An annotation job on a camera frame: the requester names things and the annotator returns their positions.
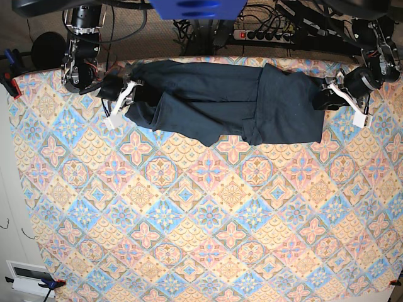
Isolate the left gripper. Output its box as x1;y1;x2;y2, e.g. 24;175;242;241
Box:
313;67;383;115

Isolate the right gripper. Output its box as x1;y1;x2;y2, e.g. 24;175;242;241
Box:
79;75;157;118

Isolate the dark blue t-shirt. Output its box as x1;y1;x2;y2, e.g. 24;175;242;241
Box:
126;60;324;147

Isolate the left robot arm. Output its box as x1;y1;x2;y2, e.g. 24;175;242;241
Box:
312;16;402;115

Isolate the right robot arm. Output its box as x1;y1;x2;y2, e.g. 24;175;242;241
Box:
62;1;153;117

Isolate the black speaker upper right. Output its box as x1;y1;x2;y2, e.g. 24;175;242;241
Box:
377;16;395;39

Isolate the white power strip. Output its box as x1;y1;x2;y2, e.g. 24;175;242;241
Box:
232;30;292;43

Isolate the black round stand base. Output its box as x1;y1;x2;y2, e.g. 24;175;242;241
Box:
31;31;66;70

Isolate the patterned tablecloth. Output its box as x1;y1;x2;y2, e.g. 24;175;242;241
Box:
8;70;402;301

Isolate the orange clamp lower right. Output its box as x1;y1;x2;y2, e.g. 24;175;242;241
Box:
389;280;402;286

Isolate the blue orange clamp lower left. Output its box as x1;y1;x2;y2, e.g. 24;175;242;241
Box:
5;277;66;301

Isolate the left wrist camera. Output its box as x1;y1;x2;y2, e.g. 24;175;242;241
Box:
353;112;373;128

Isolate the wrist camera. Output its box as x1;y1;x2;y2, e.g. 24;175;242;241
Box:
353;112;373;128
104;115;123;131

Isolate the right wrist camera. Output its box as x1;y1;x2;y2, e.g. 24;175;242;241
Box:
104;115;123;131

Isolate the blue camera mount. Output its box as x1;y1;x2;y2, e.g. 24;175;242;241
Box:
149;0;247;20

